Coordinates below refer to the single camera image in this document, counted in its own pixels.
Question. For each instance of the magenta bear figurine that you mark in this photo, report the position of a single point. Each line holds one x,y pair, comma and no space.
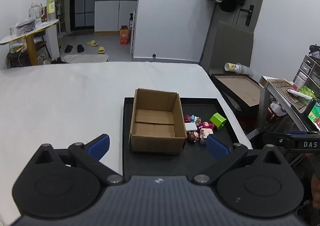
206,125

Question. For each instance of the person's right hand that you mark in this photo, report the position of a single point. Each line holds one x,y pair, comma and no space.
315,186

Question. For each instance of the white bottle with pink lid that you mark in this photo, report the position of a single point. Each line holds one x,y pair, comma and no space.
300,80

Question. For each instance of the brown chair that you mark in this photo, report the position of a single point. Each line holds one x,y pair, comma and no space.
15,55

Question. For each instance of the white pen-shaped device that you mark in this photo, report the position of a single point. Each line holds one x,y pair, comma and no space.
298,94

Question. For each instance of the pale floor mat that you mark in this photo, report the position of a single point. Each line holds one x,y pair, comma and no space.
85,58

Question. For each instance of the white rack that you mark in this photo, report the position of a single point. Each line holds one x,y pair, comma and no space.
132,36

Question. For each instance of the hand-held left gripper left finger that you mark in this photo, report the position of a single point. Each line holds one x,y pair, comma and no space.
99,146

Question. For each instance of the white kitchen cabinet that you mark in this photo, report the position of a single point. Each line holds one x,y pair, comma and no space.
115,13

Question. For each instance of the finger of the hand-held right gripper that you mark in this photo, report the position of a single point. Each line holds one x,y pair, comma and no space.
297,132
277,140

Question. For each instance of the black tray with cardboard base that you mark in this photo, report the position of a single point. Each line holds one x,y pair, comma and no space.
237,90

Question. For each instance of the round table with yellow leg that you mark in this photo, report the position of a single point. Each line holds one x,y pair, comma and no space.
32,48

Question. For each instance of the black slipper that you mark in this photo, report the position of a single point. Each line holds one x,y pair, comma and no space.
80,48
68,48

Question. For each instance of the bagged stack of dark plates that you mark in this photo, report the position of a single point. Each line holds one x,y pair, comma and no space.
25,25

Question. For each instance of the green packet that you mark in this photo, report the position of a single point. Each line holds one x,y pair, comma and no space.
307,91

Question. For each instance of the yellow slipper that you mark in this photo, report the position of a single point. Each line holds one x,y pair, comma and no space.
92,43
101,50

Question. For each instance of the orange carton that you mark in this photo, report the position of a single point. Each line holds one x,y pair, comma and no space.
124,36

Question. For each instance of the blue and red figurine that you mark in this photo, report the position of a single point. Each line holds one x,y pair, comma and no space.
192,118

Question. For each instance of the white and yellow cup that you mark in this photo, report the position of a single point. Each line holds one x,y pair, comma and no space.
236,67

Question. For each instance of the white toy cube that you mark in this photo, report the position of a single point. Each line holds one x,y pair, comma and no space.
190,127

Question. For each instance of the grey drawer organizer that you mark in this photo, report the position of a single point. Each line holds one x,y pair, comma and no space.
310,71

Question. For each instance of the brown patterned mat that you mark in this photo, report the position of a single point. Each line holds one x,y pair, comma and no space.
281,85

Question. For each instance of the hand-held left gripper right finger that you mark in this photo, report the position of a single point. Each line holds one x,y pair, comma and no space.
216,148

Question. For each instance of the black spray bottle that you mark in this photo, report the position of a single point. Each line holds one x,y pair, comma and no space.
130,18

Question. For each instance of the brown cardboard box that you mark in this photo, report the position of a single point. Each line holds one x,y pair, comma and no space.
155,128

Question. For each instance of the yellow-green bottle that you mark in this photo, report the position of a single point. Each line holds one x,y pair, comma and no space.
51,7

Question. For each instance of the smartphone with lit screen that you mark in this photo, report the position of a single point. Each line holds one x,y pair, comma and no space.
313,113

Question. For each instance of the metal side table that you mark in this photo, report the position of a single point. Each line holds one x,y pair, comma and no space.
265,98

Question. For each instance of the grey door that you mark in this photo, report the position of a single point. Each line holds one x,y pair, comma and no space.
241,20

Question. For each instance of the glass jar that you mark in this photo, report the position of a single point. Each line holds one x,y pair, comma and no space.
35,11

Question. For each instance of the grey leaning board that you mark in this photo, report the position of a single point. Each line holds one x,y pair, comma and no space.
230,46

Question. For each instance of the green cube toy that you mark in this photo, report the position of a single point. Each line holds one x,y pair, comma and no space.
217,120

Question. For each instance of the brown-haired doll figurine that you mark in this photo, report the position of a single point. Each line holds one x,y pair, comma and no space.
192,137

